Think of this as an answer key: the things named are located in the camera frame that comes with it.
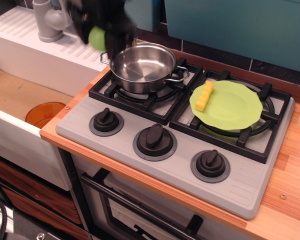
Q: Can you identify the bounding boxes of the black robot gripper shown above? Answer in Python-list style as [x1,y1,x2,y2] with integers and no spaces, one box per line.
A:
[67,0,137,60]

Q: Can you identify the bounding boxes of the small green pear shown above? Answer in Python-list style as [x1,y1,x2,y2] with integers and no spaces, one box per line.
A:
[88,26,106,51]

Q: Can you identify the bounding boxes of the stainless steel pot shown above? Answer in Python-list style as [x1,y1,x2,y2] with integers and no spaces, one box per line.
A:
[100,42,190,95]

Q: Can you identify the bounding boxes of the black left stove knob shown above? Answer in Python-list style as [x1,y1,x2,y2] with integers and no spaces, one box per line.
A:
[89,107,124,137]

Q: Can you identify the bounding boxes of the black stove knob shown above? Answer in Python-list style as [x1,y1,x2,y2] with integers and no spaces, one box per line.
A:
[89,107,124,137]
[132,123,178,162]
[190,149,231,184]

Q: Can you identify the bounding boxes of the black middle stove knob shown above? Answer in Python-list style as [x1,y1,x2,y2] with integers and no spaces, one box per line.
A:
[132,123,178,162]

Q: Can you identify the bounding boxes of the green plate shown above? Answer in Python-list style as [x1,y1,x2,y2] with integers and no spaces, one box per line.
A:
[189,80,263,131]

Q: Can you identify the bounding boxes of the grey toy stove top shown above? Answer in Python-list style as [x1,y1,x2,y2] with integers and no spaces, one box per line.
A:
[55,72,296,220]

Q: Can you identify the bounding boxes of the black right stove knob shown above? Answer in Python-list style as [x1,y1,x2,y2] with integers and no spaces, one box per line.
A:
[190,149,231,184]

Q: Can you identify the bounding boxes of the grey toy faucet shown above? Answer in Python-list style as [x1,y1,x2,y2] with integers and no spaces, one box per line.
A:
[32,0,72,43]

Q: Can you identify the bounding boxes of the white toy sink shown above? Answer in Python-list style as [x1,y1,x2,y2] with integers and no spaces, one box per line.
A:
[0,6,106,191]

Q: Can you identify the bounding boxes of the black left burner grate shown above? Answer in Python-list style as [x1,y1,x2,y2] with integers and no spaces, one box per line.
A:
[88,58,204,125]

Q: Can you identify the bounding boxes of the black burner grate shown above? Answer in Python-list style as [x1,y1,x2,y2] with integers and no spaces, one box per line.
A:
[169,69,294,164]
[88,58,204,125]

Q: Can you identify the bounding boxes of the orange plastic cup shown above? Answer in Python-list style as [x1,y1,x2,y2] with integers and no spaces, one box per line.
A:
[25,101,66,129]

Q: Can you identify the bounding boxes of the wooden drawer fronts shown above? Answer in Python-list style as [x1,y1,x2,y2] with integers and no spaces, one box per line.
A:
[0,157,89,240]

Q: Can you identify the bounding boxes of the black right burner grate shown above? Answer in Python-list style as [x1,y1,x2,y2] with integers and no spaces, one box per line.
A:
[169,69,294,164]

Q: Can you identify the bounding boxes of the oven door window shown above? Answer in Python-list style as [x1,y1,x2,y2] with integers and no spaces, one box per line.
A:
[100,194,182,240]

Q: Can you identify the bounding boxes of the black oven door handle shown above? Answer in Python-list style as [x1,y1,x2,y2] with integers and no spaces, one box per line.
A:
[80,172,203,240]

